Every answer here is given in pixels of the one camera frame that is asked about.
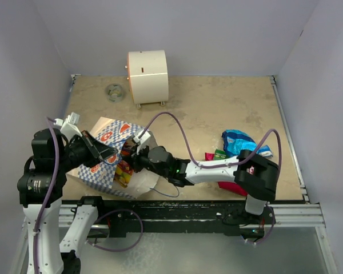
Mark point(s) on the orange Fox's fruits candy bag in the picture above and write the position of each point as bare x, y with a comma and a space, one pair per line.
123, 173

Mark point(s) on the blue checkered paper bag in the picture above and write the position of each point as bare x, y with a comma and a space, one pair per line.
116, 133

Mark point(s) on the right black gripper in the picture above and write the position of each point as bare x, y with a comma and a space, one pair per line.
135, 159

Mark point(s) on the blue snack bar wrapper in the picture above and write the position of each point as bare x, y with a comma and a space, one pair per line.
265, 151

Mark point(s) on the blue gummy candy bag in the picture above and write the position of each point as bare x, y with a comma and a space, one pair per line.
235, 141

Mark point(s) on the green snack bag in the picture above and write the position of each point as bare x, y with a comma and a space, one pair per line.
219, 155

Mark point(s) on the red chips bag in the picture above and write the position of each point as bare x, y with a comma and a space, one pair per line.
230, 186

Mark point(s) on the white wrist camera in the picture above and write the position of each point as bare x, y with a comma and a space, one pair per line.
68, 126
141, 138

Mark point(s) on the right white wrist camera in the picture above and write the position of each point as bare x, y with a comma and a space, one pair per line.
141, 138

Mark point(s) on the clear tape roll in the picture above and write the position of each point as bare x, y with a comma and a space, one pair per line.
115, 92

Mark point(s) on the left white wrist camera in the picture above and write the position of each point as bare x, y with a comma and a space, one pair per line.
68, 126

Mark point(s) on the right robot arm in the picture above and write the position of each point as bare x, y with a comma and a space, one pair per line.
255, 174

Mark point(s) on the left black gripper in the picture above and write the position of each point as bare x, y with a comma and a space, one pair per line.
103, 150

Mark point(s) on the white cylindrical box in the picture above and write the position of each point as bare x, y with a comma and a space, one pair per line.
148, 78

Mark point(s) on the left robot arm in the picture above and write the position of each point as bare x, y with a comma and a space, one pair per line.
40, 194

